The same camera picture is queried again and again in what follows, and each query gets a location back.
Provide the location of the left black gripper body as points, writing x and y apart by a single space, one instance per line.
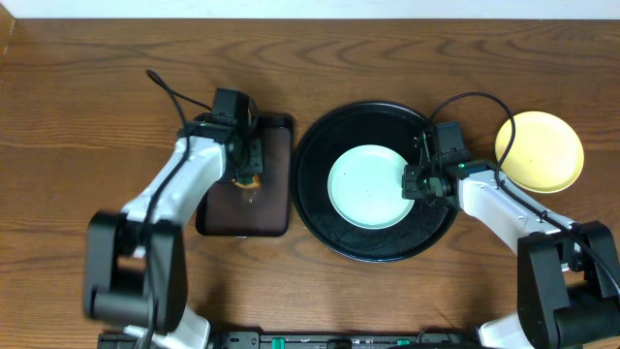
252 158

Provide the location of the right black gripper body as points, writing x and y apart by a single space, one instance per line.
418 183

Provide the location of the green and orange sponge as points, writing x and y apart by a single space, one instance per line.
248 182

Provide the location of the pale green plate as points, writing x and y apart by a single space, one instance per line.
364 186

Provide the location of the yellow plate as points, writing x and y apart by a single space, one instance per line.
545 154

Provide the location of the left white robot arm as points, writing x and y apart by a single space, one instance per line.
135 271

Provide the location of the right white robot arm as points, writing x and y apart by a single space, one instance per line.
567 272

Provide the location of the black rectangular water tray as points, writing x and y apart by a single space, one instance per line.
230 211

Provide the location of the black round tray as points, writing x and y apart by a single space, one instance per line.
378 123

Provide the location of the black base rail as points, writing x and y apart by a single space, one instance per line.
253 340

